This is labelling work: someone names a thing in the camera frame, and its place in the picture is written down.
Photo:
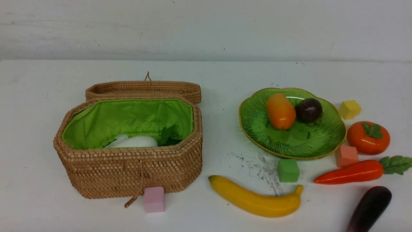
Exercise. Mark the white toy radish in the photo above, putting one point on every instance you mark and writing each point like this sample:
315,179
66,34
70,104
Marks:
166,138

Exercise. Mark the purple toy eggplant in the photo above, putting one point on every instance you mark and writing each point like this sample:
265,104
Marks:
369,209

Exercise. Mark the salmon foam cube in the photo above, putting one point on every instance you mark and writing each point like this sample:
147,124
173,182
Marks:
346,155

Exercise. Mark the yellow toy banana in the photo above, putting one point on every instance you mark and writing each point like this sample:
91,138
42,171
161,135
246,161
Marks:
257,204

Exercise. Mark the yellow foam cube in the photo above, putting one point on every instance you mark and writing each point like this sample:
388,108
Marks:
348,110

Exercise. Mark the woven rattan basket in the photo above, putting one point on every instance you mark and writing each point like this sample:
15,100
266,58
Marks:
127,171

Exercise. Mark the green ribbed glass plate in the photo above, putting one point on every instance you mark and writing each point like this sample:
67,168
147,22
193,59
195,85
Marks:
304,141

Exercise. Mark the orange toy persimmon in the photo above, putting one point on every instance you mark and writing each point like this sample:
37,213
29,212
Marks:
369,138

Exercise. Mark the purple toy mangosteen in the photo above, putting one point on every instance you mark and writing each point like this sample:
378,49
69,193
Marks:
308,110

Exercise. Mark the orange toy carrot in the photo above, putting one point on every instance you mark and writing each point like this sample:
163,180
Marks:
366,170

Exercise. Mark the pink foam cube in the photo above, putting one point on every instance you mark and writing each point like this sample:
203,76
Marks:
154,201

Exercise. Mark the green fabric basket liner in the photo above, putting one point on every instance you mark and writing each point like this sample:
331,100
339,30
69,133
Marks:
101,123

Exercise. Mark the green foam cube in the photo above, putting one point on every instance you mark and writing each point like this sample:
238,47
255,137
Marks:
288,171

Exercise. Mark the orange toy mango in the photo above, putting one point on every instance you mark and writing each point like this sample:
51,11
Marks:
280,111

